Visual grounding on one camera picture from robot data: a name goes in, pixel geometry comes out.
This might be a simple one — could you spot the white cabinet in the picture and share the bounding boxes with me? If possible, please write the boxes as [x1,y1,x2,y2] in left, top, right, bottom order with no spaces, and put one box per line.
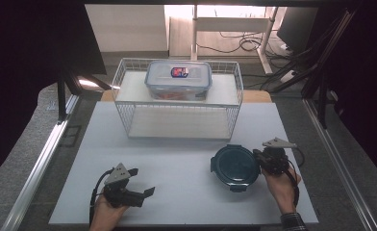
[84,4,170,54]

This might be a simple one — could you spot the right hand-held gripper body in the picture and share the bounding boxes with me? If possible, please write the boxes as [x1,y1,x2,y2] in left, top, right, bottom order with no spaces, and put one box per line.
[258,137,298,177]

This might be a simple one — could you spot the aluminium rail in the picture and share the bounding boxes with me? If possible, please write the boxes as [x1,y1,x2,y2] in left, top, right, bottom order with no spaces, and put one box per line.
[0,93,81,231]
[302,97,376,231]

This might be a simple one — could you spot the black metal stand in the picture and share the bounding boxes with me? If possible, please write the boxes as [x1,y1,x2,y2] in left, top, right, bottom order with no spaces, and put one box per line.
[261,9,362,130]
[56,67,113,125]

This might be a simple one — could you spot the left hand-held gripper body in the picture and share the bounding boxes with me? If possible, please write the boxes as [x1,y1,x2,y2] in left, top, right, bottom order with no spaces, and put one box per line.
[102,162,146,209]

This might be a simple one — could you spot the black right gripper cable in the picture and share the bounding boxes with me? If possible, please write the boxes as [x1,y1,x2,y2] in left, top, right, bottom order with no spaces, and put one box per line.
[285,147,307,208]

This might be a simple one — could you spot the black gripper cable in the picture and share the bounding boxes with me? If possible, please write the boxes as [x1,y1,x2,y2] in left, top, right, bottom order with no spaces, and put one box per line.
[88,168,114,226]
[285,147,307,208]

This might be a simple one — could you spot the dark blue round container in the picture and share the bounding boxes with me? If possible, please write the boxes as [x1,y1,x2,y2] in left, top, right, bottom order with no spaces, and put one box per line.
[210,143,262,193]

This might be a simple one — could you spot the black floor cables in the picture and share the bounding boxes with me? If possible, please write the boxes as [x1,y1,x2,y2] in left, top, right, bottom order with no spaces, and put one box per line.
[196,30,294,61]

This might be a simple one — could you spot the clear rectangular food container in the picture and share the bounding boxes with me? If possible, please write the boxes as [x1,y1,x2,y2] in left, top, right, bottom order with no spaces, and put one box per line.
[143,60,214,101]

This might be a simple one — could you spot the dark curtain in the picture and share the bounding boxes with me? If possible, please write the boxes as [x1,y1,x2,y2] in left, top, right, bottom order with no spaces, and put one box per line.
[0,0,108,188]
[317,0,377,181]

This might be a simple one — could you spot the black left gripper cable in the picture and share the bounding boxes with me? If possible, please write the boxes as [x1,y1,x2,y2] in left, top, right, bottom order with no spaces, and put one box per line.
[88,168,114,226]

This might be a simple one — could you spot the person's right hand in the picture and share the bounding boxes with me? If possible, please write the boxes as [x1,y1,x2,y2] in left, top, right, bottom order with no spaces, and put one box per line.
[262,166,302,216]

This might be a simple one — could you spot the black monitor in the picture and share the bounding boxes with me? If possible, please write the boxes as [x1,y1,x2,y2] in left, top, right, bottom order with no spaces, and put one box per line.
[276,7,319,54]

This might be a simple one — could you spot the white desk frame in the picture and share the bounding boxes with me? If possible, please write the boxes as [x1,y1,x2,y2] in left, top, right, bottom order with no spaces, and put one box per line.
[190,4,279,76]

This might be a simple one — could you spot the white wire rack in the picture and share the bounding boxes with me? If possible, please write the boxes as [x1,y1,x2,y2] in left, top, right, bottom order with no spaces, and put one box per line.
[112,57,244,142]

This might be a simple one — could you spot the person's left hand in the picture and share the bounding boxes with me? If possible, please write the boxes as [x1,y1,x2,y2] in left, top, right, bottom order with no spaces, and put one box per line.
[91,192,130,227]

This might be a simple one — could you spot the wooden board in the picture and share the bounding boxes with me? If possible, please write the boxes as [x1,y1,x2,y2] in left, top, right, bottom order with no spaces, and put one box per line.
[100,90,273,104]

